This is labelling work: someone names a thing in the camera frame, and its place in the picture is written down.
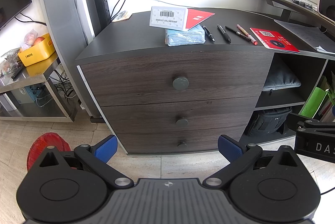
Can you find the short black pen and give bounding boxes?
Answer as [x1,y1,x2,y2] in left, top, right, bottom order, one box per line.
[202,25,215,44]

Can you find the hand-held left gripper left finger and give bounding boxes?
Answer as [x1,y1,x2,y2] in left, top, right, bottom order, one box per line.
[39,134,134,189]

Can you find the white barcode box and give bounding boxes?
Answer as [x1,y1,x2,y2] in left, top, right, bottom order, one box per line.
[149,6,189,31]

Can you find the small spiral notebook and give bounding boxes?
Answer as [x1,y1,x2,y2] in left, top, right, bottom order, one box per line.
[112,10,132,23]

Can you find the small dark wooden drawer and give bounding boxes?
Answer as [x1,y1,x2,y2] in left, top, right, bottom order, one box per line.
[118,126,252,155]

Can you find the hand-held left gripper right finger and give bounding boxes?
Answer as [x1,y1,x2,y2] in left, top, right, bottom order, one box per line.
[202,134,299,189]

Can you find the white folded paper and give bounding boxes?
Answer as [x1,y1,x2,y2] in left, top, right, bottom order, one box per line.
[315,45,335,55]

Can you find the netted orange fruit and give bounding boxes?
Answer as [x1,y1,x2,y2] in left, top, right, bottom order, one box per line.
[21,29,45,51]

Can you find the grey cushion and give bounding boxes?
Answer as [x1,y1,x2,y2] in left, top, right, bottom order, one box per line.
[262,62,301,91]

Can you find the stainless steel table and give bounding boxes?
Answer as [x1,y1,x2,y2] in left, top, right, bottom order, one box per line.
[0,52,79,123]

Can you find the dark wooden cabinet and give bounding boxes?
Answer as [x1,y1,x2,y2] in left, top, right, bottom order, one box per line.
[75,8,335,156]

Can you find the red printed card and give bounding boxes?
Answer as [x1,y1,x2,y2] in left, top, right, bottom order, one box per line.
[249,27,300,54]

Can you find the blue white box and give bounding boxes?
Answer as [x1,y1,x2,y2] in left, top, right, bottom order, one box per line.
[10,83,46,105]

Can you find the grey standing air conditioner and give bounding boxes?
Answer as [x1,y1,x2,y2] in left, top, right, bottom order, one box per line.
[35,0,96,109]

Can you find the black cables under table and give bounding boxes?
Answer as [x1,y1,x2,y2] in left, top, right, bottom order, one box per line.
[48,67,79,99]

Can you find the pack of blue face masks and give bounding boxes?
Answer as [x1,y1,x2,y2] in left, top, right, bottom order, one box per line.
[165,24,206,47]

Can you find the black backpack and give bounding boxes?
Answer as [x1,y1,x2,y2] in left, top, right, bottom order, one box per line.
[244,106,293,137]

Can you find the row of upright books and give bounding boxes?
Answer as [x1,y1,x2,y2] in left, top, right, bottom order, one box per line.
[318,75,335,123]

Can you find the medium dark wooden drawer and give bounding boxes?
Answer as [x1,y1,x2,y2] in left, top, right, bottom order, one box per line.
[101,96,261,136]

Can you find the green folder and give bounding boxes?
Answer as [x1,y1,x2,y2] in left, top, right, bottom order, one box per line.
[298,86,326,117]

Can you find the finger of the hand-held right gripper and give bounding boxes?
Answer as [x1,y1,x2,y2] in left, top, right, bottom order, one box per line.
[296,121,335,133]
[287,113,323,124]

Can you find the black patterned pen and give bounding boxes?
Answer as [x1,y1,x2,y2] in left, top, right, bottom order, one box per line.
[225,26,252,42]

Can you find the yellow plastic basket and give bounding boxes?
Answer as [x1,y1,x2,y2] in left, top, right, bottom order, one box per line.
[17,33,56,67]

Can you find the red booklet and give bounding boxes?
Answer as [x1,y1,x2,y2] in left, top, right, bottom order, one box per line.
[184,8,215,31]

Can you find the pink pen with red cap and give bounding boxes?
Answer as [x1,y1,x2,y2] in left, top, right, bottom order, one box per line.
[237,24,258,46]

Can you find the thick black pen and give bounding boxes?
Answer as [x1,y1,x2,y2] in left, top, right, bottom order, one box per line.
[217,24,232,44]

